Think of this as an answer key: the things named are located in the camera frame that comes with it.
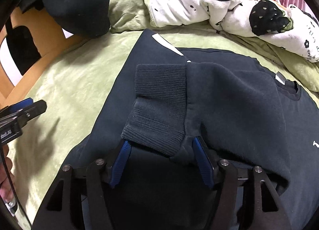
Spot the dark navy sweatshirt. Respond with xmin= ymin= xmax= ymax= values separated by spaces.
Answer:
xmin=70 ymin=30 xmax=318 ymax=229

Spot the person's left hand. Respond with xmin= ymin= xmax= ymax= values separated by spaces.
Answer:
xmin=0 ymin=145 xmax=14 ymax=203

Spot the green plush bed sheet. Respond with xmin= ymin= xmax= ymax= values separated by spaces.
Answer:
xmin=7 ymin=26 xmax=319 ymax=230

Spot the green and white patterned duvet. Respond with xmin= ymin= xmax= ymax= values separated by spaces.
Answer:
xmin=108 ymin=0 xmax=319 ymax=93

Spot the wooden bed frame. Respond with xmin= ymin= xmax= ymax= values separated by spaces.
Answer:
xmin=1 ymin=7 xmax=85 ymax=107

